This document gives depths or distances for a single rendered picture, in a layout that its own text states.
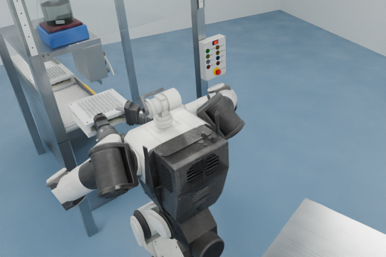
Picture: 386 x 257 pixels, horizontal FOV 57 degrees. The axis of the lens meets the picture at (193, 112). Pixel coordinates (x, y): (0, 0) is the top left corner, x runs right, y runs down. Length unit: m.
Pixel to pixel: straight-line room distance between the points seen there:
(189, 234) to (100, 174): 0.41
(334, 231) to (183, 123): 0.65
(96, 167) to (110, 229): 1.47
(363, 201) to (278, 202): 0.57
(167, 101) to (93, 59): 0.93
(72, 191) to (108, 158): 0.20
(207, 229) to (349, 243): 0.48
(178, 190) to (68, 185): 0.37
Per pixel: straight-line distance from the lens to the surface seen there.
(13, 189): 3.12
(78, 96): 2.38
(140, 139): 1.13
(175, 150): 1.06
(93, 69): 2.00
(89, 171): 1.12
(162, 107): 1.11
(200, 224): 1.31
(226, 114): 1.25
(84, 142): 2.34
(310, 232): 1.38
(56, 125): 1.98
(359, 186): 2.84
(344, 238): 1.39
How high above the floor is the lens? 1.88
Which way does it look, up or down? 33 degrees down
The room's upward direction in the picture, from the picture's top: 4 degrees counter-clockwise
